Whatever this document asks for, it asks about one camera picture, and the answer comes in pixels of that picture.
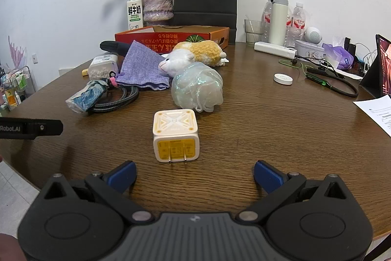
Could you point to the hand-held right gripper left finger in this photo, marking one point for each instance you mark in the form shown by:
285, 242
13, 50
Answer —
122, 176

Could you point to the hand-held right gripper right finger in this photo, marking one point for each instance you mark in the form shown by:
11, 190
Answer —
268, 177

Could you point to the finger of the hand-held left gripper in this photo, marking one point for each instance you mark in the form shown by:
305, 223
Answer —
45, 127

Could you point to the blue patterned packet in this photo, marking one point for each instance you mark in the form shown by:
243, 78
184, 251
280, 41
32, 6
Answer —
85, 97

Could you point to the white yellow power adapter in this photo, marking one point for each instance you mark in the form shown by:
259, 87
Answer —
175, 135

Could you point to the clear jar of white beads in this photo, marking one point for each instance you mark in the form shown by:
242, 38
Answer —
102, 66

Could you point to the iridescent clear plastic bag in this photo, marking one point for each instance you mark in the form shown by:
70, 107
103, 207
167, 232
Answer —
197, 89

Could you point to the white yellow plush sheep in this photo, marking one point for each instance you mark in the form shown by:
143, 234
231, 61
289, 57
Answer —
195, 54

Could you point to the orange cardboard box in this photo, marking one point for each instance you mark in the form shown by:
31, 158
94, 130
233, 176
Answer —
195, 34

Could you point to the wooden desktop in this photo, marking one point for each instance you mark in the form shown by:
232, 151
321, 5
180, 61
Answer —
244, 126

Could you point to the small yellow object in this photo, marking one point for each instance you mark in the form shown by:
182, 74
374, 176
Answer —
85, 72

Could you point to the pink paper decoration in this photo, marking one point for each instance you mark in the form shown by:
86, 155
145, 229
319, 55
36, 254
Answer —
16, 54

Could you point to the white round disc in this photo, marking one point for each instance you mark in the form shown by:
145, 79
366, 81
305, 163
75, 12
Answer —
283, 78

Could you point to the green black neckband earphones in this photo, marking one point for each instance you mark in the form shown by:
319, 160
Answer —
317, 79

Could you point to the white paper sheet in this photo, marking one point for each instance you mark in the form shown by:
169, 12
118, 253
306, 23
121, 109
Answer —
377, 112

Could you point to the white power bank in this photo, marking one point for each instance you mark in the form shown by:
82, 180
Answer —
275, 50

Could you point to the white tin box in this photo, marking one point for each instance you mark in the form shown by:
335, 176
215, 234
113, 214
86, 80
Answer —
308, 49

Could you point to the purple tissue pack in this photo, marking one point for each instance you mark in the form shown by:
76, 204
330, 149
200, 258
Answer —
339, 56

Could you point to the clear glass cup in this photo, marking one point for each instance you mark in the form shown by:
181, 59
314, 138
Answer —
254, 31

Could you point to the white milk carton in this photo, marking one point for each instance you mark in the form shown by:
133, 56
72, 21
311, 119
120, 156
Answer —
135, 11

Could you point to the white round speaker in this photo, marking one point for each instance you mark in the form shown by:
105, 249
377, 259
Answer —
313, 34

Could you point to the tablet in black case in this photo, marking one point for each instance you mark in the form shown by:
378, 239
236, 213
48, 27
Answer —
377, 71

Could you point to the black charger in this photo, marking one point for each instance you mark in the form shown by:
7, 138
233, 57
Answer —
348, 44

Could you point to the white thermos bottle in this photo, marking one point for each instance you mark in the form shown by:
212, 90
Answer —
278, 19

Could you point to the purple textured vase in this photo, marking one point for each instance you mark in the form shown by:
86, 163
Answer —
157, 4

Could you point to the white wall outlet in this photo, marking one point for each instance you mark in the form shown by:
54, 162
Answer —
34, 58

